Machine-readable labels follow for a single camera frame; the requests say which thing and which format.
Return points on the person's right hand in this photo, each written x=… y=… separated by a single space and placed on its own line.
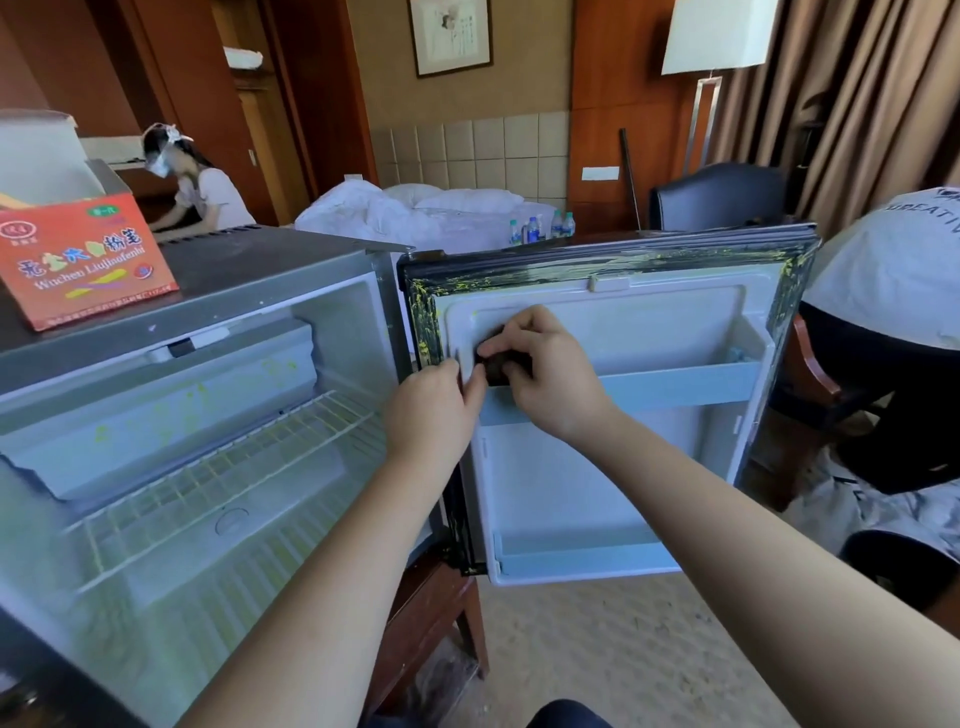
x=558 y=375

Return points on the person's left hand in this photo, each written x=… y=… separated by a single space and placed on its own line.
x=432 y=420

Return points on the dark grey cloth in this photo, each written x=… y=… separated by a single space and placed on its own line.
x=500 y=369

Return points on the fridge door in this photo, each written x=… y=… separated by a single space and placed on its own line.
x=600 y=495

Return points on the grey mini fridge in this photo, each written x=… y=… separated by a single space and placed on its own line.
x=225 y=270

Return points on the person's left forearm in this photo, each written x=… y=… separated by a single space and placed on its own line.
x=315 y=615

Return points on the person's right forearm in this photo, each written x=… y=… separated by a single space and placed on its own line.
x=780 y=585

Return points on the person's dark trousers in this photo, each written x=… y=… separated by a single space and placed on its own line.
x=567 y=714

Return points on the small clear water bottle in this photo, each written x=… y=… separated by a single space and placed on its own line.
x=564 y=222
x=519 y=230
x=536 y=228

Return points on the dark red wooden stand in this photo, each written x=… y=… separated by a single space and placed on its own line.
x=420 y=615

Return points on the white bed pillow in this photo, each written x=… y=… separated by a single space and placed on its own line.
x=465 y=198

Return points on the white bed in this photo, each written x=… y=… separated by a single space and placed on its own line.
x=375 y=218

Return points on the beige padded headboard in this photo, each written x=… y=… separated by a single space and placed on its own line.
x=480 y=150

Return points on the black seat wooden armchair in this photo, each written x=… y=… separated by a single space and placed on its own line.
x=720 y=195

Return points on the white shade floor lamp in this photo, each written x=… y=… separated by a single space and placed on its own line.
x=720 y=33

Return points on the white headset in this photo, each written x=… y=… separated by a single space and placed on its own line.
x=158 y=153

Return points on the orange cardboard chalk box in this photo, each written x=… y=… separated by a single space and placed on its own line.
x=83 y=263

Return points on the black plastic bucket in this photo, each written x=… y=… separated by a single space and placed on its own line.
x=908 y=567

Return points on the beige curtains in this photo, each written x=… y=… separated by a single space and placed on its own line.
x=855 y=90

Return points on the white wall plate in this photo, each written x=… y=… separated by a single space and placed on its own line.
x=600 y=173

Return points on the framed wall picture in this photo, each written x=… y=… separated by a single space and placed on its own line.
x=450 y=33

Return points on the white wall lamp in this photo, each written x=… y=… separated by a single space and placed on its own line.
x=243 y=57

